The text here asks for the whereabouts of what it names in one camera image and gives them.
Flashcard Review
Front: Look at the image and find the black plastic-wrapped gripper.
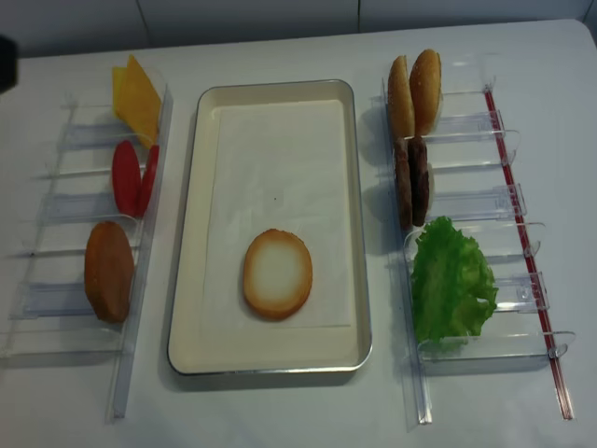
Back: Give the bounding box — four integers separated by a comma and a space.
0, 35, 18, 92

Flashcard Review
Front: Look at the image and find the toasted bun bottom slice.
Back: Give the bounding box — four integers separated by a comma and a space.
243, 229, 312, 321

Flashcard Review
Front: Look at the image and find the rear yellow cheese slice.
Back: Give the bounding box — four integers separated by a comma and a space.
112, 66, 126, 118

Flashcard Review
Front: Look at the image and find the yellow cheese slice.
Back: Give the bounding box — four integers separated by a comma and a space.
118, 54, 161, 149
112, 66, 126, 118

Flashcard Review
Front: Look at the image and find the front yellow cheese slice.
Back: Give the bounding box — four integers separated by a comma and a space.
118, 54, 161, 149

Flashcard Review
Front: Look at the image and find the left red tomato slice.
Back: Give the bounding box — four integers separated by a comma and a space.
112, 140, 141, 217

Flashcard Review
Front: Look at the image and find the red tomato slice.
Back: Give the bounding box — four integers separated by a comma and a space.
136, 145, 160, 217
112, 140, 141, 217

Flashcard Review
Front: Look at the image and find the right red tomato slice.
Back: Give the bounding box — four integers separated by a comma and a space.
136, 145, 160, 217

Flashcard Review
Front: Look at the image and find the left brown meat patty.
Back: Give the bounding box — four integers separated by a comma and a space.
393, 137, 412, 231

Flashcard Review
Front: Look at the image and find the brown meat patty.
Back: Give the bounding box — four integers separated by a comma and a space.
408, 135, 429, 227
393, 137, 412, 231

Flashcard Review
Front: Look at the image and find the right brown meat patty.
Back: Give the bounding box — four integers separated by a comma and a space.
408, 135, 429, 227

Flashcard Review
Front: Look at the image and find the green lettuce leaf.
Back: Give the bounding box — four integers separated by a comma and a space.
410, 217, 498, 343

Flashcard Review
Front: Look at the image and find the brown bun half left rack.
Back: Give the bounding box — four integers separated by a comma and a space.
84, 221, 134, 323

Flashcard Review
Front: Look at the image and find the left clear acrylic rack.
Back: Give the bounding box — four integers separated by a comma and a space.
1, 68, 174, 419

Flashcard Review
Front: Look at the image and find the clear acrylic rack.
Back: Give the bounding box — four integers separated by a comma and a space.
373, 49, 576, 425
1, 68, 174, 419

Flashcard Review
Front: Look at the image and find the cream metal baking tray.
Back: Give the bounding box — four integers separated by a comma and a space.
168, 79, 372, 375

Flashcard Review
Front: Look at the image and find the white paper tray liner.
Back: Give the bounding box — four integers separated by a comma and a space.
203, 100, 354, 329

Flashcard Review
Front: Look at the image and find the left golden bun top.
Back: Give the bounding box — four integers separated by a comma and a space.
388, 55, 415, 139

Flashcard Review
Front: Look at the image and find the golden bun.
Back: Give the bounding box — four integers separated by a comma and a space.
410, 49, 441, 136
388, 55, 415, 139

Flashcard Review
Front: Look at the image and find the right golden bun top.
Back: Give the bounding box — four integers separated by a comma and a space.
410, 49, 441, 136

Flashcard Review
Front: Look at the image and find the right clear acrylic rack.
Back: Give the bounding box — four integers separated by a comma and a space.
373, 49, 576, 425

